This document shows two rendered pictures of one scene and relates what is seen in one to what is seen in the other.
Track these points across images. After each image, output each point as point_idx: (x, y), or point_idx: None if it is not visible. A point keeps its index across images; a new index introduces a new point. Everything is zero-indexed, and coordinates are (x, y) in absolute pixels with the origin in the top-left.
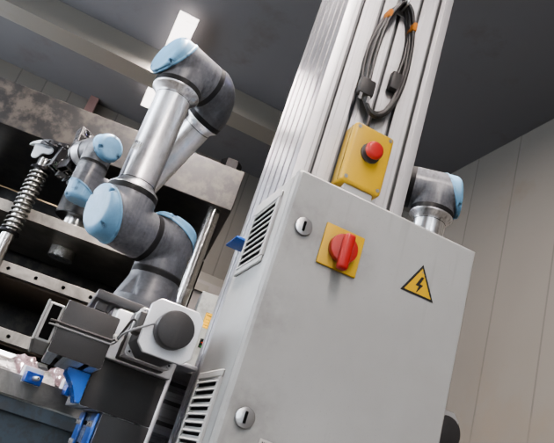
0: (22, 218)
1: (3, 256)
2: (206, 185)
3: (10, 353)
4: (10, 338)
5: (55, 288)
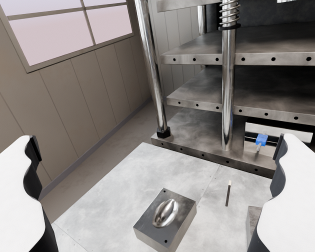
0: (235, 7)
1: (234, 53)
2: None
3: (273, 127)
4: (268, 115)
5: (299, 62)
